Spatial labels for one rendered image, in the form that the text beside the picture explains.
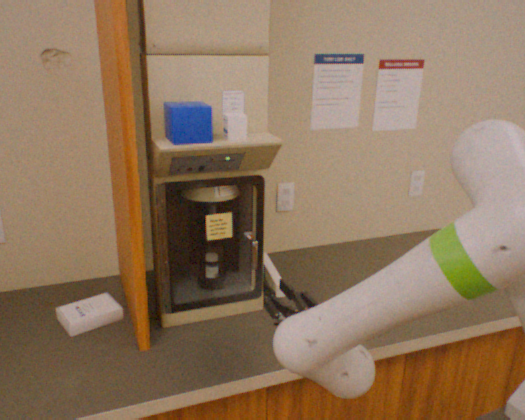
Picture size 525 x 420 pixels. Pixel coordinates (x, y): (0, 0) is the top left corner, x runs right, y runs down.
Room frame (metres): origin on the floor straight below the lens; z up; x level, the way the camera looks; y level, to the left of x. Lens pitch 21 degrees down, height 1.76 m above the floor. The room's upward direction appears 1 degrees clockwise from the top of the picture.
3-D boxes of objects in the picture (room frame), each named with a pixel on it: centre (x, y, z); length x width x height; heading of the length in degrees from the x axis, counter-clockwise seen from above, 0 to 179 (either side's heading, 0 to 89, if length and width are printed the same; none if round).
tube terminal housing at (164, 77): (1.43, 0.18, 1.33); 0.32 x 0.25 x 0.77; 111
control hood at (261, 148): (1.26, 0.11, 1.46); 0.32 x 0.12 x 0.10; 111
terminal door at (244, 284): (1.31, 0.13, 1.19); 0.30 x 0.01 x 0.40; 111
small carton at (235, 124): (1.28, 0.07, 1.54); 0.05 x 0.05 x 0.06; 18
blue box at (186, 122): (1.23, 0.18, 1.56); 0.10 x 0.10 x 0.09; 21
